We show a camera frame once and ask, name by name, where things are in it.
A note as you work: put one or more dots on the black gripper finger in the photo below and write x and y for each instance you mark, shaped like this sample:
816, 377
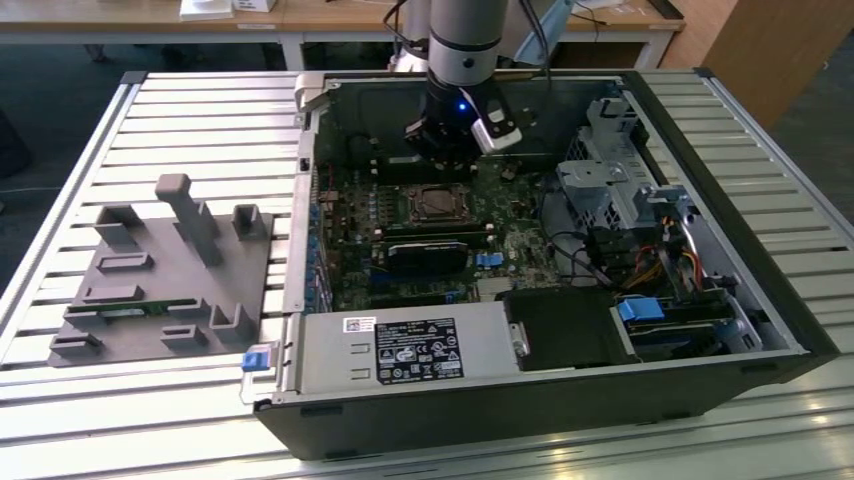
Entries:
466, 145
423, 135

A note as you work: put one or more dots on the small silver CPU plate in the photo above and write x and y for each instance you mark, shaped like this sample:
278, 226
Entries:
443, 200

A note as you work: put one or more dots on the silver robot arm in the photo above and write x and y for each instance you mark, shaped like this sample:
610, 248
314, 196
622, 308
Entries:
463, 30

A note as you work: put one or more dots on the black CPU socket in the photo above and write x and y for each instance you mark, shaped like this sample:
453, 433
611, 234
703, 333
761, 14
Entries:
413, 216

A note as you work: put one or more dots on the black empty RAM slots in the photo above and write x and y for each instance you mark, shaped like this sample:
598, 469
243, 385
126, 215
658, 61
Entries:
394, 172

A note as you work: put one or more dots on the black RAM slots with sticks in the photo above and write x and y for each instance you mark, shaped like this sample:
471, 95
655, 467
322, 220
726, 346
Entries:
434, 229

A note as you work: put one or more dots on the green motherboard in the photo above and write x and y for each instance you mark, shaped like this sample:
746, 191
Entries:
527, 250

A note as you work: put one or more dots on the grey metal drive cage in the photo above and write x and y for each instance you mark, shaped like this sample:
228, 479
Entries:
601, 200

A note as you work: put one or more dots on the black graphics card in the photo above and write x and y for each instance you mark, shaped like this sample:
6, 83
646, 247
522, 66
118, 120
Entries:
427, 257

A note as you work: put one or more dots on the blue board connector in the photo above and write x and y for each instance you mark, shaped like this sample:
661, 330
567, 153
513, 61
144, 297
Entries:
489, 260

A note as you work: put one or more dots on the white box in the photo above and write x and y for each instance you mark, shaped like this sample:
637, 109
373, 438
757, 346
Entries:
207, 9

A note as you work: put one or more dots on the blue disk carrier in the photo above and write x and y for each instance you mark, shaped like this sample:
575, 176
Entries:
641, 310

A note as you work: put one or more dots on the silver power supply unit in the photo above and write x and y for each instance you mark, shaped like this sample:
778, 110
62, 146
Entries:
334, 350

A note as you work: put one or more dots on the grey plastic parts rack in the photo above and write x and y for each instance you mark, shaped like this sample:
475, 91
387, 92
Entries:
167, 280

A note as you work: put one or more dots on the long wooden desk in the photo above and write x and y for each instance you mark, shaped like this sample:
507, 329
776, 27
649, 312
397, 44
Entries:
134, 22

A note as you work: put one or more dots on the wooden cabinet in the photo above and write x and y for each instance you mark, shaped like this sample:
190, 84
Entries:
768, 50

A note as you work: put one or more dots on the blue case latch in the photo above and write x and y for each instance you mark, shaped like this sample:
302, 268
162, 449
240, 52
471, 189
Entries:
256, 360

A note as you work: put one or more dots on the green RAM stick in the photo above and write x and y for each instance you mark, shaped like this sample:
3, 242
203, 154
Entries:
160, 306

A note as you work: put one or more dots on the black open PC case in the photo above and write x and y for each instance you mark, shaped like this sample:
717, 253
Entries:
467, 425

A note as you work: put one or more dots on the white and grey wrist camera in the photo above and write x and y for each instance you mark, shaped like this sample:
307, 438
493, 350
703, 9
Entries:
497, 127

